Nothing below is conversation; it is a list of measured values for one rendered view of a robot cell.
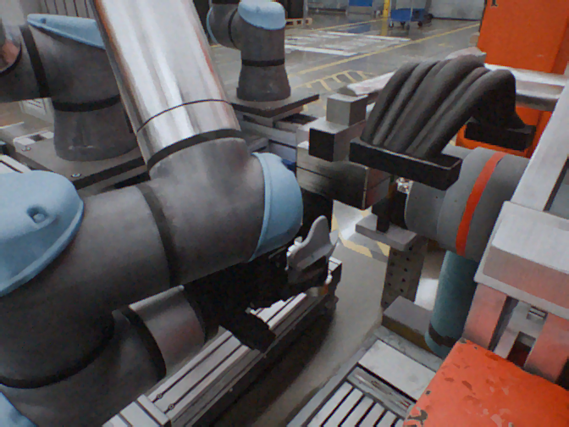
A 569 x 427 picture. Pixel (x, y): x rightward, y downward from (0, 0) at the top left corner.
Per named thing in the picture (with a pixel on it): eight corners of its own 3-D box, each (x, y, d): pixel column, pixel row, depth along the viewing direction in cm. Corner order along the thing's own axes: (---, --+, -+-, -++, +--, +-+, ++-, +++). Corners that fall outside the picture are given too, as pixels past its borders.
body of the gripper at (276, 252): (302, 223, 39) (203, 286, 31) (300, 291, 43) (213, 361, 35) (245, 196, 43) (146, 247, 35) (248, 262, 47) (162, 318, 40)
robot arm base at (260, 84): (224, 96, 111) (222, 58, 106) (261, 85, 121) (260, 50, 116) (267, 105, 103) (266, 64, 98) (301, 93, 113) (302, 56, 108)
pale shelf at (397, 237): (404, 252, 116) (406, 244, 114) (353, 231, 125) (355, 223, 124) (461, 199, 143) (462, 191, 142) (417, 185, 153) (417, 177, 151)
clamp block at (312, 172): (363, 213, 40) (369, 163, 37) (294, 185, 45) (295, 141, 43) (389, 196, 43) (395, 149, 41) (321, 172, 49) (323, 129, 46)
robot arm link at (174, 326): (173, 396, 33) (119, 343, 37) (215, 361, 36) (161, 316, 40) (157, 330, 29) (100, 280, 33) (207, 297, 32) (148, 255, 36)
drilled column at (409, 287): (402, 317, 152) (422, 221, 130) (379, 304, 157) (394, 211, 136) (415, 302, 158) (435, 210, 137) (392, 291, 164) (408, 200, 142)
